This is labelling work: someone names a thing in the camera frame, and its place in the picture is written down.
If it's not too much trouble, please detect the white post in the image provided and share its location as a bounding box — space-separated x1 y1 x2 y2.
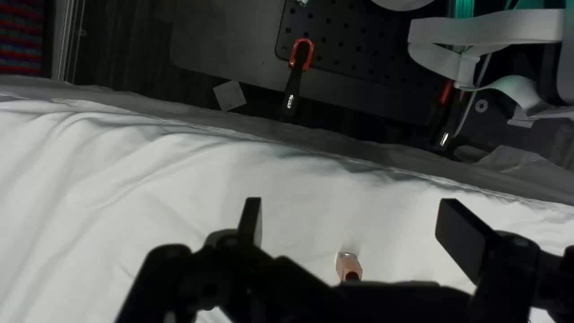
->
51 0 87 83

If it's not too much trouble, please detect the grey base plate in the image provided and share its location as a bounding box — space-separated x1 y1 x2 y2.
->
169 0 289 92

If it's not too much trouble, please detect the green cable bundle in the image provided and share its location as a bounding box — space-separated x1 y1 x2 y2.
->
447 0 574 21

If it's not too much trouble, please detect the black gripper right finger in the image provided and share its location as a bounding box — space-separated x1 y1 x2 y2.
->
435 198 574 323

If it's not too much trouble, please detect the grey tape piece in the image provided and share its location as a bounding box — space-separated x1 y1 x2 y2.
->
212 80 250 114

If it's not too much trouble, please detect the orange handled clamp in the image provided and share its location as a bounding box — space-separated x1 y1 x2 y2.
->
433 80 462 153
280 37 318 119

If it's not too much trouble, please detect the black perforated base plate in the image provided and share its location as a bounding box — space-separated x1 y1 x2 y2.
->
275 0 463 125

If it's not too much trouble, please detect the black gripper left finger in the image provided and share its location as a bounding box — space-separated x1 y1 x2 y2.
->
115 196 338 323

